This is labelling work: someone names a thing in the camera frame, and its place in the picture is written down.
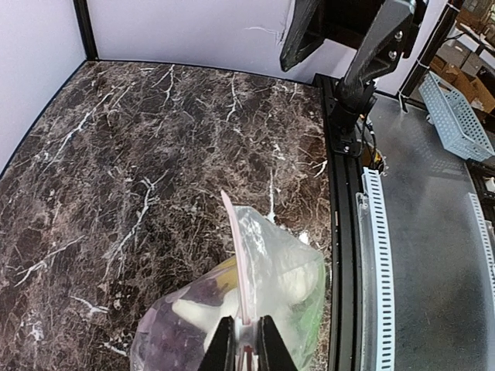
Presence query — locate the clear zip top bag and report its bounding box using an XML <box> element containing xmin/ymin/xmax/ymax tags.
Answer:
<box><xmin>129</xmin><ymin>189</ymin><xmax>328</xmax><ymax>371</ymax></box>

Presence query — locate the black front table rail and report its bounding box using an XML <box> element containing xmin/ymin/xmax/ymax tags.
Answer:
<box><xmin>313</xmin><ymin>73</ymin><xmax>363</xmax><ymax>370</ymax></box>

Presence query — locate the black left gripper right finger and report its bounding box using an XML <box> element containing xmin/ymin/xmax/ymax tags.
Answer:
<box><xmin>257</xmin><ymin>315</ymin><xmax>297</xmax><ymax>371</ymax></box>

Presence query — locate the white slotted cable duct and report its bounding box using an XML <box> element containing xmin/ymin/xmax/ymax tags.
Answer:
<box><xmin>356</xmin><ymin>168</ymin><xmax>395</xmax><ymax>371</ymax></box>

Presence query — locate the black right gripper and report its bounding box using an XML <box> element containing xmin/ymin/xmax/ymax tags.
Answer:
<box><xmin>279</xmin><ymin>0</ymin><xmax>416</xmax><ymax>112</ymax></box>

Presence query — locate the white garlic toy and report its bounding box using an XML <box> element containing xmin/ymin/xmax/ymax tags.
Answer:
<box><xmin>172</xmin><ymin>263</ymin><xmax>319</xmax><ymax>333</ymax></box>

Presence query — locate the dark red grapes bunch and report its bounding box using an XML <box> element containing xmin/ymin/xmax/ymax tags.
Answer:
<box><xmin>130</xmin><ymin>298</ymin><xmax>207</xmax><ymax>370</ymax></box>

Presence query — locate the black right frame post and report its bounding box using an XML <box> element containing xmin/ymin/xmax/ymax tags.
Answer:
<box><xmin>73</xmin><ymin>0</ymin><xmax>99</xmax><ymax>61</ymax></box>

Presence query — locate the light blue perforated basket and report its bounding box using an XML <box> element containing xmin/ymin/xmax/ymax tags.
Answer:
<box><xmin>418</xmin><ymin>72</ymin><xmax>494</xmax><ymax>162</ymax></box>

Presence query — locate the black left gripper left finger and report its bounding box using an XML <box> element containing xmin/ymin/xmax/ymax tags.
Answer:
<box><xmin>199</xmin><ymin>316</ymin><xmax>236</xmax><ymax>371</ymax></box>

